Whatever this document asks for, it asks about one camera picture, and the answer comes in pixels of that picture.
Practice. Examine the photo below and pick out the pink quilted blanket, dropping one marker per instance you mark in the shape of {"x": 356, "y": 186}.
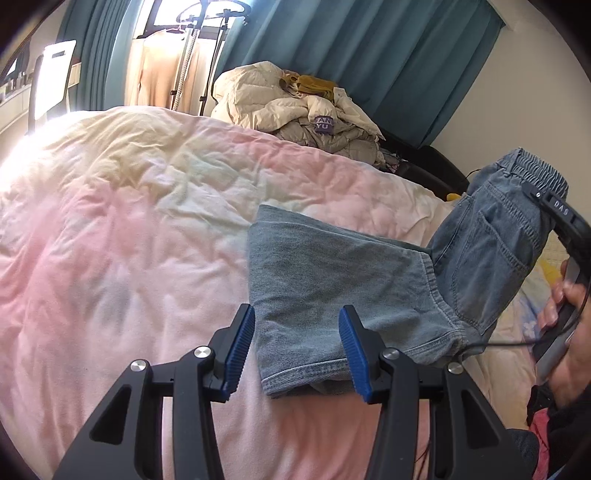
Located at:
{"x": 115, "y": 230}

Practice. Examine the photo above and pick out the white chair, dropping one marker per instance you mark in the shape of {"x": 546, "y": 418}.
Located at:
{"x": 53, "y": 78}

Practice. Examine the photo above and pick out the beige hanging garment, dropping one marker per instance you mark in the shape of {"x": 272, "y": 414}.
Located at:
{"x": 152, "y": 69}

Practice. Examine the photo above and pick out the garment rack stand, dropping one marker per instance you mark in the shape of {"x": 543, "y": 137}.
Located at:
{"x": 185, "y": 69}

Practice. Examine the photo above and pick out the black leather bench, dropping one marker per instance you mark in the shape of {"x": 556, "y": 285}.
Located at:
{"x": 429, "y": 166}

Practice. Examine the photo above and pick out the floral bed sheet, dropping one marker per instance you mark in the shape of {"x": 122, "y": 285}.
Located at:
{"x": 517, "y": 300}

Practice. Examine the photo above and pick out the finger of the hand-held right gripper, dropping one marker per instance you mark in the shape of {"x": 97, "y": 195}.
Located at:
{"x": 542, "y": 197}

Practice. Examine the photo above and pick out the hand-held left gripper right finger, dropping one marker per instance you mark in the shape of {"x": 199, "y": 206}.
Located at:
{"x": 353, "y": 355}

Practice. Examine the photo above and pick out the person's right hand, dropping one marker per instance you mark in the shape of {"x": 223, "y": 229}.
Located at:
{"x": 581, "y": 350}

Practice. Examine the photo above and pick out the narrow teal curtain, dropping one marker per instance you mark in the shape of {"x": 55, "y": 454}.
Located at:
{"x": 99, "y": 46}

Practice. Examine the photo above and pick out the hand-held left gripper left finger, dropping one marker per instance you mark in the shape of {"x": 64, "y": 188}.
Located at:
{"x": 240, "y": 350}

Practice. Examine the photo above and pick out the small yellow item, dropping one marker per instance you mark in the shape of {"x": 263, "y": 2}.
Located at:
{"x": 453, "y": 196}

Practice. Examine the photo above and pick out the blue denim shorts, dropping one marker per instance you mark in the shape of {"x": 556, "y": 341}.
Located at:
{"x": 314, "y": 277}

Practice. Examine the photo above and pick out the mustard yellow cloth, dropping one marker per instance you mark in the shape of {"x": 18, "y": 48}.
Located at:
{"x": 314, "y": 85}

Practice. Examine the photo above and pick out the white desk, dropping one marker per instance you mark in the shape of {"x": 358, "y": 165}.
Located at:
{"x": 14, "y": 104}

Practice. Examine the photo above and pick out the wide teal curtain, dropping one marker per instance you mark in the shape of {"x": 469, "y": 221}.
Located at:
{"x": 392, "y": 55}

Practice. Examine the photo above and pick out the pile of cream jackets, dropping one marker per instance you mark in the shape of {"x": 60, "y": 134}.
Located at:
{"x": 258, "y": 92}

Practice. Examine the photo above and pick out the person's right forearm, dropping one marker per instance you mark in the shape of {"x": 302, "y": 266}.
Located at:
{"x": 572, "y": 429}

